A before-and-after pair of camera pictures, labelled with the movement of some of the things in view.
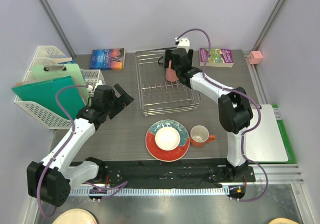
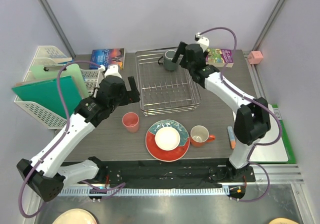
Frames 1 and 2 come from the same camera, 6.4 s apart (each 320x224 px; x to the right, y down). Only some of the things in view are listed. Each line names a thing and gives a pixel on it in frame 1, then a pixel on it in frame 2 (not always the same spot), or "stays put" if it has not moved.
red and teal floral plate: (170, 155) stays put
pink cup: (171, 75) to (131, 120)
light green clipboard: (48, 71) stays put
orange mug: (199, 135) stays put
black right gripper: (168, 56) to (180, 51)
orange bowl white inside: (167, 138) stays put
